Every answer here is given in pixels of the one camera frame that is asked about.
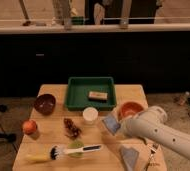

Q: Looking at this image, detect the blue sponge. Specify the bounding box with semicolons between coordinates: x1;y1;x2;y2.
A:
103;114;120;135

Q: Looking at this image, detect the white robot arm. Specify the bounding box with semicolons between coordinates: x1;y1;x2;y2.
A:
121;106;190;160

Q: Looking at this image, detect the orange bowl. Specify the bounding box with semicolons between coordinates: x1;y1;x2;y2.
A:
118;101;144;120

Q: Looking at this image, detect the purple bowl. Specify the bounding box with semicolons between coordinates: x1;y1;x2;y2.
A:
34;94;56;115

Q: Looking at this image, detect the green plastic tray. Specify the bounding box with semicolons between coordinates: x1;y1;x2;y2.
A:
64;77;117;111

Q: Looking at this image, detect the tan block in tray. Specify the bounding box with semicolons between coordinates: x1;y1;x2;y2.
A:
88;91;108;101

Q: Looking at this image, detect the white cup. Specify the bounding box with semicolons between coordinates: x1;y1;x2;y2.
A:
83;107;98;124

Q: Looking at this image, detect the dark red dried flower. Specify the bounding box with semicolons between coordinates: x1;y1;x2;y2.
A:
64;118;81;139

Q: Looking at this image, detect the green round lid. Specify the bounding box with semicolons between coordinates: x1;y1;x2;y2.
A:
68;140;84;158

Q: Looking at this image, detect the orange ball on cup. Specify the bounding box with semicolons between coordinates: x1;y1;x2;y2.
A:
22;120;40;139

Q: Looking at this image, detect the grey folded cloth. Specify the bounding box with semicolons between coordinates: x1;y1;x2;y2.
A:
120;146;139;171

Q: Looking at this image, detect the metal fork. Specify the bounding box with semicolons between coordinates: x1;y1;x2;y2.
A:
144;143;159;171

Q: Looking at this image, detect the yellow banana toy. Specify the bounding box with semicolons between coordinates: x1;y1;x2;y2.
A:
25;155;51;163

